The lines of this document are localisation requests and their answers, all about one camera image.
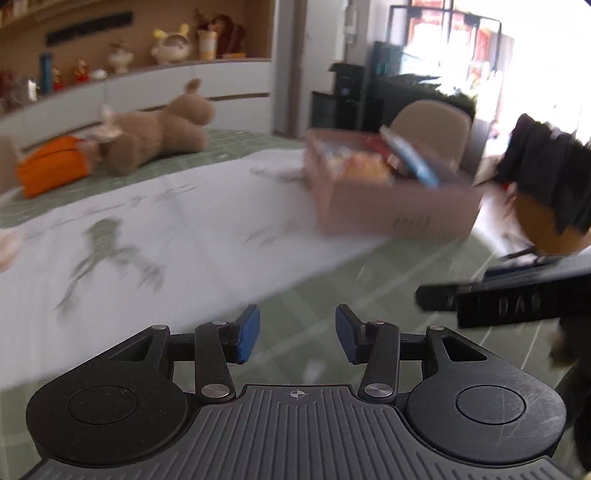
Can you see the white printed paper mat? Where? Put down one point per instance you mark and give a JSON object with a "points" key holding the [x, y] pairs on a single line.
{"points": [[207, 221]]}

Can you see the white sideboard cabinet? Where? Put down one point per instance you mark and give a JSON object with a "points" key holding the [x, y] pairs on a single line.
{"points": [[231, 81]]}

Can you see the dark red plush figure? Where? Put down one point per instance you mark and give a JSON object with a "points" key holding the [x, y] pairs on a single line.
{"points": [[231, 37]]}

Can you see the red gold figurine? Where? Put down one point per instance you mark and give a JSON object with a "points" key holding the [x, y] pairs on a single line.
{"points": [[57, 79], [81, 71]]}

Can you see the white vase with flowers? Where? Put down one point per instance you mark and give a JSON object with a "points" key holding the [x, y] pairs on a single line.
{"points": [[121, 60]]}

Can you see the pink cardboard box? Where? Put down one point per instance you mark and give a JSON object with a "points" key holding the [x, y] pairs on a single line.
{"points": [[392, 217]]}

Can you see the white wall device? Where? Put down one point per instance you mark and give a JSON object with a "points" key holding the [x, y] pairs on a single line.
{"points": [[349, 23]]}

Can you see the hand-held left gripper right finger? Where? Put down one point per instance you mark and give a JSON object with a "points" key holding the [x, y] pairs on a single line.
{"points": [[348, 334]]}

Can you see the white plastic bag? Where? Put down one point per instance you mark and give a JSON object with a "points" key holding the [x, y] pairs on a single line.
{"points": [[9, 249]]}

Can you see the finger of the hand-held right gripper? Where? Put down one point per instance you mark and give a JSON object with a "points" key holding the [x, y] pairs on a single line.
{"points": [[517, 271], [438, 297]]}

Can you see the clear blue-print snack packet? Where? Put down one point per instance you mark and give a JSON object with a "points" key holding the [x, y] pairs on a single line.
{"points": [[332, 157]]}

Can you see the orange swivel chair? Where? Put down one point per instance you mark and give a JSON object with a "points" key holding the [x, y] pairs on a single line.
{"points": [[545, 230]]}

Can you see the blue dark-label snack packet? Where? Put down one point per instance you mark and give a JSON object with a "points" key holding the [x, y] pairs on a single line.
{"points": [[411, 157]]}

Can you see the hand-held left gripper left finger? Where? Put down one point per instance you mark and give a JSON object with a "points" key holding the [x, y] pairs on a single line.
{"points": [[247, 334]]}

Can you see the small white jar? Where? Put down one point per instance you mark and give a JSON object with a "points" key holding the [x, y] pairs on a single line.
{"points": [[98, 74]]}

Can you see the orange tissue box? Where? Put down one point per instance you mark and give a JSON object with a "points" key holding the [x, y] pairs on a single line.
{"points": [[51, 168]]}

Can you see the yellow white cup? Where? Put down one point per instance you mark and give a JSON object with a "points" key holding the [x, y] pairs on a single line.
{"points": [[207, 46]]}

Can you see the black fish tank cabinet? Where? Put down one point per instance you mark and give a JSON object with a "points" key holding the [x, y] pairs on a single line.
{"points": [[415, 87]]}

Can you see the black hook rail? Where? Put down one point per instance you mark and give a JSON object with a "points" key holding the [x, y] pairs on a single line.
{"points": [[87, 28]]}

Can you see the black water dispenser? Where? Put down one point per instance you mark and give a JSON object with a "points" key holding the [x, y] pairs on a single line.
{"points": [[341, 101]]}

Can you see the dark jacket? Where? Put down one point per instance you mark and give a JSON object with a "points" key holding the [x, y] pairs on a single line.
{"points": [[540, 161]]}

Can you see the red chicken leg packet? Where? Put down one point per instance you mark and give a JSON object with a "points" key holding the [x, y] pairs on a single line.
{"points": [[364, 168]]}

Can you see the blue thermos bottle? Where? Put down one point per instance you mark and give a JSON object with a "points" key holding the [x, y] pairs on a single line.
{"points": [[45, 74]]}

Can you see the black metal frame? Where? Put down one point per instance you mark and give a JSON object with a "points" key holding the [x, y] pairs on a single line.
{"points": [[443, 14]]}

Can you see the white bunny ceramic figure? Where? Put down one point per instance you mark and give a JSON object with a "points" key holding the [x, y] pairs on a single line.
{"points": [[171, 48]]}

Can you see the brown teddy bear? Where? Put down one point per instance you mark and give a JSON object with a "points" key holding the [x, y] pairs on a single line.
{"points": [[152, 134]]}

